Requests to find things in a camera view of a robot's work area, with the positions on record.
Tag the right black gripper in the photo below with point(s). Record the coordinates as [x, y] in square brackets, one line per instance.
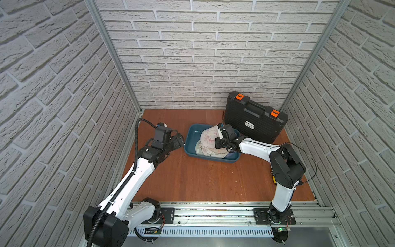
[217, 142]

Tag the black yellow screwdriver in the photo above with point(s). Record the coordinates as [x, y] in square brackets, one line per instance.
[273, 177]

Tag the black plastic tool case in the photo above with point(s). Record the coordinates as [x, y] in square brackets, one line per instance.
[251, 119]

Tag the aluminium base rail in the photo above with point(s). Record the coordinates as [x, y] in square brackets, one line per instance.
[236, 220]

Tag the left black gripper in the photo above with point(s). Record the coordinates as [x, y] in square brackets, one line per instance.
[174, 142]

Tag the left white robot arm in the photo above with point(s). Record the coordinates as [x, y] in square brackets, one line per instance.
[109, 223]

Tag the aluminium corner post left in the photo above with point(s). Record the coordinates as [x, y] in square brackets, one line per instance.
[101, 26]

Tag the aluminium corner post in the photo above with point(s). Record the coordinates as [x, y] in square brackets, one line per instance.
[101, 26]
[327, 32]

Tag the pink rainbow unicorn coaster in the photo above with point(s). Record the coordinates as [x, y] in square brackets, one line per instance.
[208, 137]

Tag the teal plastic storage box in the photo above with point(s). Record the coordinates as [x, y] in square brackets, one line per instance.
[193, 136]

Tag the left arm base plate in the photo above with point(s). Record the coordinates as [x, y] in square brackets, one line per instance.
[163, 216]

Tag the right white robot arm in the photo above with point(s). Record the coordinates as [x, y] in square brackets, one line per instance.
[285, 163]

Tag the aluminium corner post right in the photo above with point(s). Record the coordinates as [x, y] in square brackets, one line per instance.
[327, 32]

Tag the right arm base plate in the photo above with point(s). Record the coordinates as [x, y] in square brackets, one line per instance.
[272, 216]

